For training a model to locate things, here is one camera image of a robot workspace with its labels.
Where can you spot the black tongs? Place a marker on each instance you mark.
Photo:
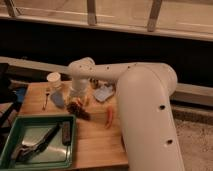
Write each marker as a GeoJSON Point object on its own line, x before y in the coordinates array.
{"type": "Point", "coordinates": [23, 153]}

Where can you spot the white paper cup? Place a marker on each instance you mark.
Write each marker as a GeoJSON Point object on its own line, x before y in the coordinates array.
{"type": "Point", "coordinates": [54, 78]}

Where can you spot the dark purple grape bunch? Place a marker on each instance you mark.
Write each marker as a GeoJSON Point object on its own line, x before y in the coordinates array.
{"type": "Point", "coordinates": [78, 111]}

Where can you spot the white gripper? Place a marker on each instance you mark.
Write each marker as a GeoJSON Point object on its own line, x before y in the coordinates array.
{"type": "Point", "coordinates": [78, 89]}

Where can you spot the small metal cup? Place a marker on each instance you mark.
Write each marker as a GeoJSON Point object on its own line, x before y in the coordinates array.
{"type": "Point", "coordinates": [94, 83]}

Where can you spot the dark rectangular block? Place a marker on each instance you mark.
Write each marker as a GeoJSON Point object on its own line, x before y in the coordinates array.
{"type": "Point", "coordinates": [66, 133]}

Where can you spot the small metal fork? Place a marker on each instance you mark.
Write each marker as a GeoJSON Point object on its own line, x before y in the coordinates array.
{"type": "Point", "coordinates": [47, 93]}

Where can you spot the green plastic tray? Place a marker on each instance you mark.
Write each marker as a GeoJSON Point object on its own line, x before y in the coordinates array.
{"type": "Point", "coordinates": [30, 129]}

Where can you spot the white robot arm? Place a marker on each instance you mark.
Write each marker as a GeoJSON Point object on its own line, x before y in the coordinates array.
{"type": "Point", "coordinates": [143, 93]}

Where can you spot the red chili pepper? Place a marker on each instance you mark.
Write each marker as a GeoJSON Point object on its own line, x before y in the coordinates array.
{"type": "Point", "coordinates": [109, 120]}

